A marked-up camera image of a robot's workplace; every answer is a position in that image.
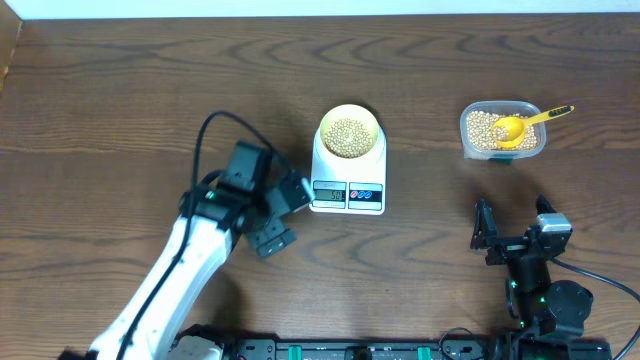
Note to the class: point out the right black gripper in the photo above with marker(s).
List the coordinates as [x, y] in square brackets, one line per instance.
[485, 237]

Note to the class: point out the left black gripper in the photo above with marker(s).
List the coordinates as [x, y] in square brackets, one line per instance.
[271, 237]

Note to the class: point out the yellow measuring scoop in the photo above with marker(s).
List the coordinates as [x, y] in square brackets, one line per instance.
[510, 131]

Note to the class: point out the yellow-green bowl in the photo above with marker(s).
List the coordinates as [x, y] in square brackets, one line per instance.
[351, 111]

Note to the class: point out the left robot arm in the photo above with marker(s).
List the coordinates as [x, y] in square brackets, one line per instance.
[240, 200]

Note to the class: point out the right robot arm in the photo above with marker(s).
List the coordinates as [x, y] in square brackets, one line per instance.
[551, 314]

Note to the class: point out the white digital kitchen scale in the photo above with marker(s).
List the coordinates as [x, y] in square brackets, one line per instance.
[354, 186]

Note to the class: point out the soybeans in bowl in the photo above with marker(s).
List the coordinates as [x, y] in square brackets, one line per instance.
[348, 138]

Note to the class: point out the clear plastic container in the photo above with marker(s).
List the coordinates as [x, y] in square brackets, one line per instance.
[507, 108]

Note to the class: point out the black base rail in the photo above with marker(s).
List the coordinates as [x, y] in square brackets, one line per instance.
[196, 348]

